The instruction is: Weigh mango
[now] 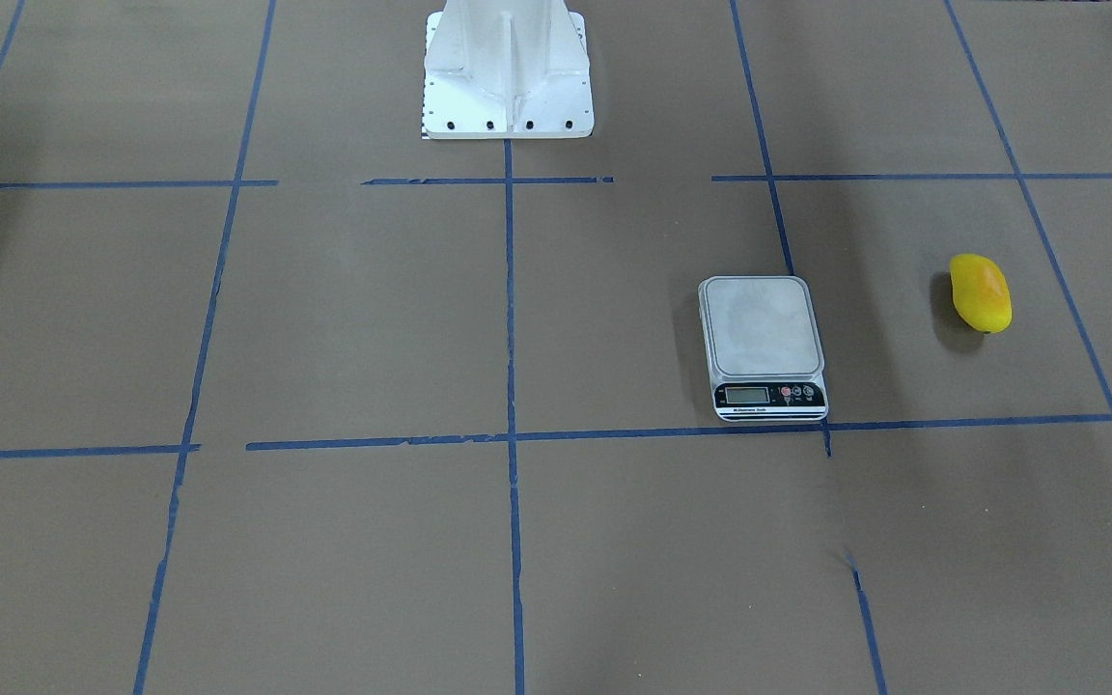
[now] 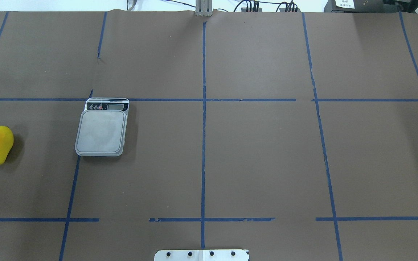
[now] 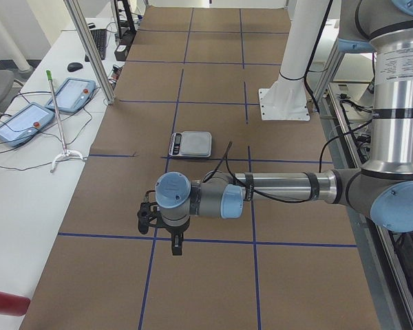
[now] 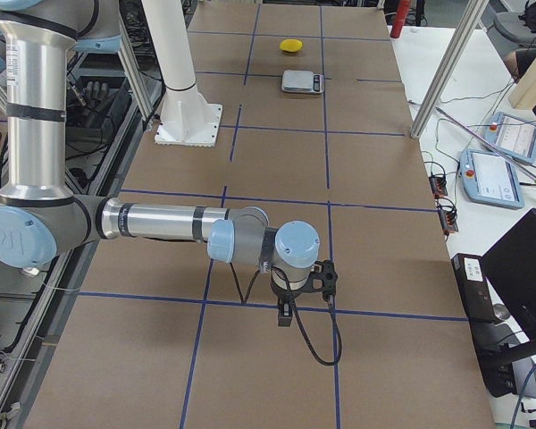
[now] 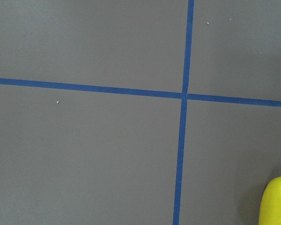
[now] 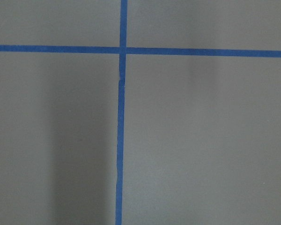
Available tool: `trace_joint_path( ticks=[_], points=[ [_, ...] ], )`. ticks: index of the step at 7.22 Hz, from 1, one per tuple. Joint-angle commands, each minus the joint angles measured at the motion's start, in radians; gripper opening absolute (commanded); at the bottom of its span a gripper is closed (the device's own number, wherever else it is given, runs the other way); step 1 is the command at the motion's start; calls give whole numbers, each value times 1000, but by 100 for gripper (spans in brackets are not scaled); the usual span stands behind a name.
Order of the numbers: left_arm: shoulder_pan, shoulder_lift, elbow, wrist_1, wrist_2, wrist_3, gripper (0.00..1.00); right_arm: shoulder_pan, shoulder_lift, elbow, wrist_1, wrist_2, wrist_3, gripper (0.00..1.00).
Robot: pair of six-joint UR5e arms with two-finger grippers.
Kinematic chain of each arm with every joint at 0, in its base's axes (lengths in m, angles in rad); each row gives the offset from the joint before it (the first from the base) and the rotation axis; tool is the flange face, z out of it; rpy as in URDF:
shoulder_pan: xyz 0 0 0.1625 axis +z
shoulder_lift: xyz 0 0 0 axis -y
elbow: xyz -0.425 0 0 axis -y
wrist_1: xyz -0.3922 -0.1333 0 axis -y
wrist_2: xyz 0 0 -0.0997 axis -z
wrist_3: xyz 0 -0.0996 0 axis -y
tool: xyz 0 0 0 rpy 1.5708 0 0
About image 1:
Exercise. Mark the silver digital kitchen scale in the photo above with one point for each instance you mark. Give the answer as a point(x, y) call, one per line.
point(763, 349)

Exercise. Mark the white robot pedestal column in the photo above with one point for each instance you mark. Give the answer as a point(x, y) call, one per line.
point(506, 69)

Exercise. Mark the yellow mango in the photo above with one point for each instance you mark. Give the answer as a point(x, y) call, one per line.
point(980, 293)

